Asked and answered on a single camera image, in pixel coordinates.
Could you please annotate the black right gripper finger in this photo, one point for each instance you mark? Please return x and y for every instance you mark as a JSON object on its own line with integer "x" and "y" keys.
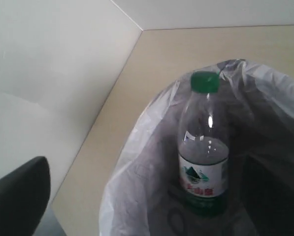
{"x": 24, "y": 196}

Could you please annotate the clear water bottle green cap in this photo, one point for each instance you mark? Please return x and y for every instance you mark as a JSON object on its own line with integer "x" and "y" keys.
{"x": 203, "y": 146}

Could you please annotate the white plastic bin liner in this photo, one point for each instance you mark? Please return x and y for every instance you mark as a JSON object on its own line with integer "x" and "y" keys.
{"x": 144, "y": 196}

